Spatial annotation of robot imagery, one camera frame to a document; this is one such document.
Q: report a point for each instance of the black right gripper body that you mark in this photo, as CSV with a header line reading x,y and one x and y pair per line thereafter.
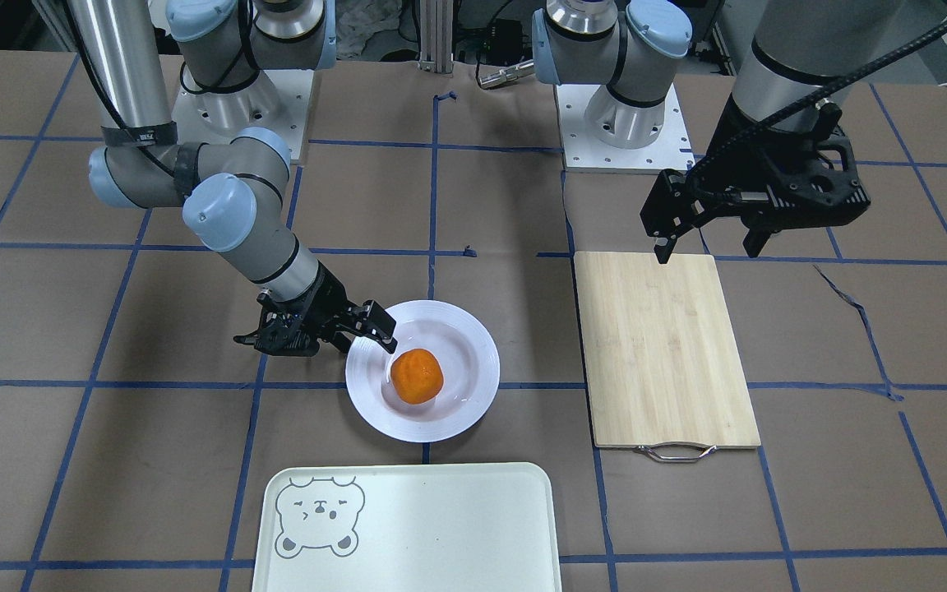
x,y
320,306

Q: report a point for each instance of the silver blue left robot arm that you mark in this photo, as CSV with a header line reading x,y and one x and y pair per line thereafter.
x,y
804,55

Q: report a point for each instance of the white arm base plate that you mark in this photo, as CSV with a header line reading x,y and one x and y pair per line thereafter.
x,y
601,135
280,100

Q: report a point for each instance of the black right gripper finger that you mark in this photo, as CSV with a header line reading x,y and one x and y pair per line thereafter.
x,y
371,321

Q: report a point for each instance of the white ridged plate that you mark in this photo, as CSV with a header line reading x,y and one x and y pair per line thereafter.
x,y
467,357

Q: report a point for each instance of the orange fruit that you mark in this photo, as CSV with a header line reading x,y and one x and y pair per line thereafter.
x,y
417,376

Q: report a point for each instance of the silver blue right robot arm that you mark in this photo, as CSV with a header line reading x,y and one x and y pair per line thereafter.
x,y
230,192

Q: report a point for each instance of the pale green bear tray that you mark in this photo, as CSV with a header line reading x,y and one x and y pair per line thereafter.
x,y
456,527

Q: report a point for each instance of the aluminium frame post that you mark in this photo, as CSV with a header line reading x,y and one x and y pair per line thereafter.
x,y
436,36

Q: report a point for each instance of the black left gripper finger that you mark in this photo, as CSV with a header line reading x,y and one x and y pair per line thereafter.
x,y
756,239
670,211

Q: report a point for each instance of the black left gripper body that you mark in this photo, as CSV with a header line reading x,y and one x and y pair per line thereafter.
x,y
727,171

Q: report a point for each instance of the bamboo cutting board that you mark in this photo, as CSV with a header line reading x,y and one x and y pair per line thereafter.
x,y
662,364

